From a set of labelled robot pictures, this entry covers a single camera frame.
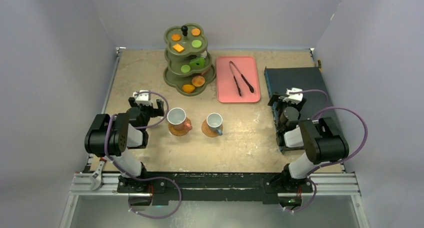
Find orange mug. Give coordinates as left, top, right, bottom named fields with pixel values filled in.
left=166, top=107, right=193, bottom=131

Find pink serving tray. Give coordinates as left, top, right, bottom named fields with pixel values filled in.
left=215, top=56, right=261, bottom=103

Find yellow egg tart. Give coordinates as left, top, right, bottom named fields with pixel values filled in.
left=182, top=84, right=196, bottom=94

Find black cat-paw tongs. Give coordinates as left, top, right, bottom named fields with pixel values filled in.
left=228, top=61, right=255, bottom=97

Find green macaron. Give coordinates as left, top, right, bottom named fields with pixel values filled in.
left=180, top=65, right=191, bottom=74
left=191, top=40, right=203, bottom=49

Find paw print bun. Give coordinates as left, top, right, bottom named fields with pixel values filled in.
left=191, top=75, right=206, bottom=87

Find green three-tier stand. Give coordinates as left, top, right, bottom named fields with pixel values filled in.
left=163, top=23, right=217, bottom=97

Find grey mug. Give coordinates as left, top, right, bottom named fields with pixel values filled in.
left=206, top=113, right=223, bottom=136

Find yellow square cracker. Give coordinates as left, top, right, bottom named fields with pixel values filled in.
left=172, top=43, right=185, bottom=53

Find round orange cookie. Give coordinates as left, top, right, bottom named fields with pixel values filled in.
left=171, top=34, right=182, bottom=42

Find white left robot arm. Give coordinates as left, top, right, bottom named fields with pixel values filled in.
left=84, top=96, right=169, bottom=192

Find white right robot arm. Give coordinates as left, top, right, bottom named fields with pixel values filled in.
left=268, top=91, right=350, bottom=191

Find dark grey flat box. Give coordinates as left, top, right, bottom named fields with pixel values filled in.
left=264, top=67, right=333, bottom=154

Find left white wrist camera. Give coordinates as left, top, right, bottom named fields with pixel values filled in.
left=133, top=90, right=153, bottom=106

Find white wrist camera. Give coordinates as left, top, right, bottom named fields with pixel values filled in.
left=133, top=90, right=153, bottom=106
left=283, top=88, right=303, bottom=104

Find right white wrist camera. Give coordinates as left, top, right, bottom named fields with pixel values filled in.
left=283, top=88, right=303, bottom=104

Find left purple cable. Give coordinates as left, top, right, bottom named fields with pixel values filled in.
left=104, top=90, right=183, bottom=220

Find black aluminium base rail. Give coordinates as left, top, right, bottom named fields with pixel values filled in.
left=67, top=171, right=362, bottom=207

